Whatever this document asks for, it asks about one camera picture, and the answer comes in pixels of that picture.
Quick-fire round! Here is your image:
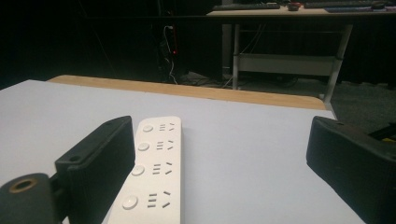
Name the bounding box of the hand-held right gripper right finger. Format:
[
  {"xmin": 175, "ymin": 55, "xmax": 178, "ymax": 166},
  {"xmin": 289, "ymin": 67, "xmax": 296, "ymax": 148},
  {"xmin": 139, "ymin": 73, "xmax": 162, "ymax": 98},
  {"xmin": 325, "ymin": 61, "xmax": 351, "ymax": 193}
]
[{"xmin": 305, "ymin": 116, "xmax": 396, "ymax": 224}]

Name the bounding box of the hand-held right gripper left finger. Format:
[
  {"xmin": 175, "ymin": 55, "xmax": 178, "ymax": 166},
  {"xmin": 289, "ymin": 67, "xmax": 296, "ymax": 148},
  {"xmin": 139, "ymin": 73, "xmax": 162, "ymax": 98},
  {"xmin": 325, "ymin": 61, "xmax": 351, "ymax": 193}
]
[{"xmin": 54, "ymin": 115, "xmax": 136, "ymax": 224}]

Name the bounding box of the white power strip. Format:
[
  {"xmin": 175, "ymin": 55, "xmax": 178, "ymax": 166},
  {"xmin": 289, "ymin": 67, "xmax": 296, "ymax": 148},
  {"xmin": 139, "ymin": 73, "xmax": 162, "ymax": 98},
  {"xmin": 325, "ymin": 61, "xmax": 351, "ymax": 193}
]
[{"xmin": 106, "ymin": 116, "xmax": 183, "ymax": 224}]

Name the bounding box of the wooden table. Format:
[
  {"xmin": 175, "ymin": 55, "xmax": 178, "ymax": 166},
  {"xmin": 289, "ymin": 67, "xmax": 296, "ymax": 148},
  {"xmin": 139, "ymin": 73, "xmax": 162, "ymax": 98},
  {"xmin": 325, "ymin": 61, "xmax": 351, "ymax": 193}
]
[{"xmin": 47, "ymin": 74, "xmax": 327, "ymax": 111}]

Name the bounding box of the white sheet table cover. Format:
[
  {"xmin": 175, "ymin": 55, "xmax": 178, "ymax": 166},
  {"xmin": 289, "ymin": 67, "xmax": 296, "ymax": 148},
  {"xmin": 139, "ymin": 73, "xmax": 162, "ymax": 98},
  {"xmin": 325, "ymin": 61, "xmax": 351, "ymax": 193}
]
[{"xmin": 0, "ymin": 79, "xmax": 365, "ymax": 224}]

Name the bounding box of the black equipment with red light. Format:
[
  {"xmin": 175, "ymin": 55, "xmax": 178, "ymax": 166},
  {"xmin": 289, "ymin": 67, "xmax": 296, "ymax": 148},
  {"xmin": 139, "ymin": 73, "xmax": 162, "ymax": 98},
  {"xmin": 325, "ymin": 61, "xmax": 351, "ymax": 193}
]
[{"xmin": 157, "ymin": 8, "xmax": 180, "ymax": 82}]

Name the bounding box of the black keyboard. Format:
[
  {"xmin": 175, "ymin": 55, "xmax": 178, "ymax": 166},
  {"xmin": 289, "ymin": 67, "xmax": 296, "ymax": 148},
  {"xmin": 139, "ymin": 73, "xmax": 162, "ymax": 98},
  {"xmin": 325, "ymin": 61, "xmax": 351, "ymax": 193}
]
[
  {"xmin": 303, "ymin": 0, "xmax": 379, "ymax": 9},
  {"xmin": 212, "ymin": 2, "xmax": 281, "ymax": 12}
]

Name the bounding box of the desk with metal frame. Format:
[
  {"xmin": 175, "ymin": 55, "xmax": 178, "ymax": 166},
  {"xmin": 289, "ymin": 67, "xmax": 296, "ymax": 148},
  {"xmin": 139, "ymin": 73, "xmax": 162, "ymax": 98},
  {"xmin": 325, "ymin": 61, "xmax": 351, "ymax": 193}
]
[{"xmin": 205, "ymin": 7, "xmax": 396, "ymax": 105}]

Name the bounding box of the white cable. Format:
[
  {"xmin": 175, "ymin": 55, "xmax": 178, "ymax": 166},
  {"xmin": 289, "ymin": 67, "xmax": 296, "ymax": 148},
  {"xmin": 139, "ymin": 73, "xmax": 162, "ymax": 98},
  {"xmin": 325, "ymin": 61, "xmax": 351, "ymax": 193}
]
[{"xmin": 163, "ymin": 24, "xmax": 179, "ymax": 86}]

